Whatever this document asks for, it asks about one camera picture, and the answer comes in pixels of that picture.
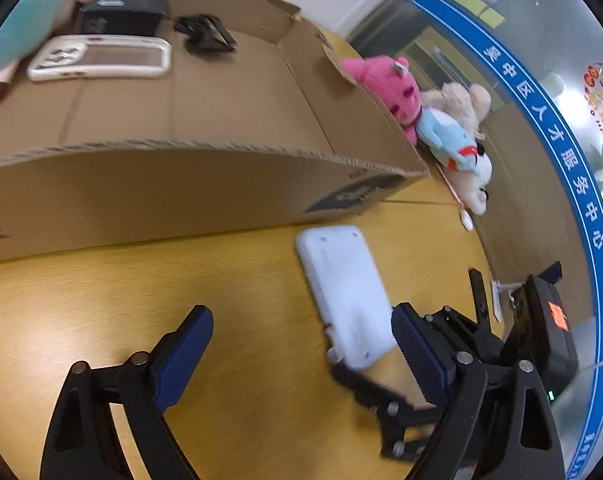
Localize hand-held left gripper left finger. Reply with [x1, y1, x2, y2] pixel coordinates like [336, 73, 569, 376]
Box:
[40, 304, 214, 480]

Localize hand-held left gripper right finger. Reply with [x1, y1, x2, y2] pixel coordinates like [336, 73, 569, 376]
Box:
[390, 302, 566, 480]

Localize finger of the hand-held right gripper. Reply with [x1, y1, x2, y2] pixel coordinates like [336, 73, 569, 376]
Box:
[331, 362, 446, 461]
[424, 267, 505, 365]

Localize white power bank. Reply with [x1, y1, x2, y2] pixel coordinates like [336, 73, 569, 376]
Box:
[295, 225, 399, 373]

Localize large cardboard box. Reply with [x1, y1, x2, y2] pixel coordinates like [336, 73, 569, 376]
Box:
[0, 0, 429, 266]

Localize wooden desktop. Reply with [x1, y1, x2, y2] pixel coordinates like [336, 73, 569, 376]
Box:
[0, 25, 512, 480]

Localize white paper tag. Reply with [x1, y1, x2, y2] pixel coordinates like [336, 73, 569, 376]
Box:
[489, 280, 525, 323]

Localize white dog plush blue shirt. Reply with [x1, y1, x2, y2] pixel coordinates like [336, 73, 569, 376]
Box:
[415, 108, 493, 216]

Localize beige plush toy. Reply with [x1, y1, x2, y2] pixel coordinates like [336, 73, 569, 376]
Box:
[420, 81, 492, 136]

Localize hot pink plush toy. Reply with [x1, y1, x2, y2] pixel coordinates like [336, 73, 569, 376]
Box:
[339, 56, 422, 145]

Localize white handheld game console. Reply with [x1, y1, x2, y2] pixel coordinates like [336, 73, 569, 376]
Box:
[27, 35, 173, 82]

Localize black eyeglasses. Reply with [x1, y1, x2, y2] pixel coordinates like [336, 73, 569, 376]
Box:
[174, 14, 238, 54]

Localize black rectangular box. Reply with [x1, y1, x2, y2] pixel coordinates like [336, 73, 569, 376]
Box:
[76, 0, 169, 36]

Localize pink pig plush toy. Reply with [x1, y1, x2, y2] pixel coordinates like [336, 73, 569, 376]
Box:
[0, 0, 99, 108]

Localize white cable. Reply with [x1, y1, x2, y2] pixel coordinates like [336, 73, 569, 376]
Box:
[576, 352, 603, 376]

